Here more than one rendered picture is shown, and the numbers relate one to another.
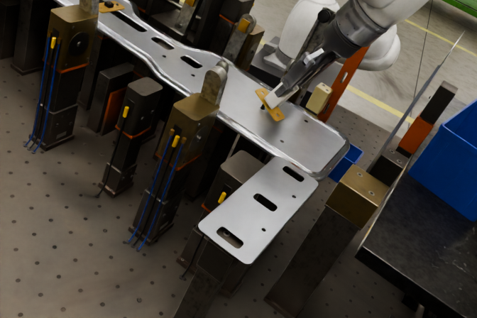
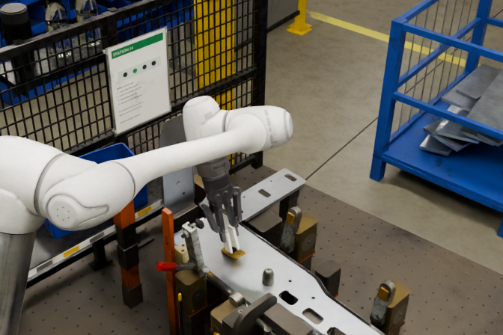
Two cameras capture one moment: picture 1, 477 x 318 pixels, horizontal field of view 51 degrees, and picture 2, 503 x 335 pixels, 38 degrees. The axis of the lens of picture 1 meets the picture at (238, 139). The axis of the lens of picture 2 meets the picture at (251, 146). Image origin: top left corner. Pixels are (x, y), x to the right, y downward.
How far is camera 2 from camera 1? 254 cm
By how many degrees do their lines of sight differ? 107
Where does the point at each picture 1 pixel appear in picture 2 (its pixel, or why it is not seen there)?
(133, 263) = not seen: hidden behind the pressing
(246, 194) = (274, 196)
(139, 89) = (333, 264)
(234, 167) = (272, 220)
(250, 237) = (279, 177)
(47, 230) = (363, 301)
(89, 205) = not seen: hidden behind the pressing
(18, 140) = not seen: outside the picture
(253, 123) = (251, 242)
